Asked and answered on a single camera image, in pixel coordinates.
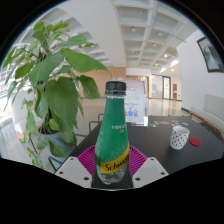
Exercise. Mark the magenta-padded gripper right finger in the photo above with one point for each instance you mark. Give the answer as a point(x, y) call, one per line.
point(150, 171)

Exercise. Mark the dark-framed landscape painting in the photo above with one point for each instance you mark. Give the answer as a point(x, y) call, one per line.
point(213, 55)

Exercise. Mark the small round colourful sticker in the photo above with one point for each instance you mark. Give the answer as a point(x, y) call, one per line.
point(165, 122)
point(153, 125)
point(157, 122)

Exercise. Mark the white dotted mug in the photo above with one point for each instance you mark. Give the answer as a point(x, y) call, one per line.
point(179, 137)

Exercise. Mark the clear acrylic sign stand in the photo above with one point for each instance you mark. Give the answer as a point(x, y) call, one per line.
point(136, 106)

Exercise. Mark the dark-framed glass door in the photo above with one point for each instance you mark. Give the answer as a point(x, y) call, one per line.
point(166, 87)

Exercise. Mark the green plastic drink bottle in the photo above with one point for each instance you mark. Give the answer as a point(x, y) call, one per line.
point(111, 133)

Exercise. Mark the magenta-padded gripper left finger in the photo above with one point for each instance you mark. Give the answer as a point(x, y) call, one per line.
point(71, 171)

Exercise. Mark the recessed ceiling lights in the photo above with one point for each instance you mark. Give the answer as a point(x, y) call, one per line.
point(133, 29)

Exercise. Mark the flat round red coaster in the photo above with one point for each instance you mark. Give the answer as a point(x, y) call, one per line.
point(195, 142)

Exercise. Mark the small blue card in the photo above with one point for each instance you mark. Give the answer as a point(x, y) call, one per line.
point(185, 124)

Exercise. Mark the potted green leafy plant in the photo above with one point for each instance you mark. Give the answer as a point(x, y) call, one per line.
point(58, 96)

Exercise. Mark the long white bench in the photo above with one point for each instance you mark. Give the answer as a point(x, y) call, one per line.
point(210, 115)

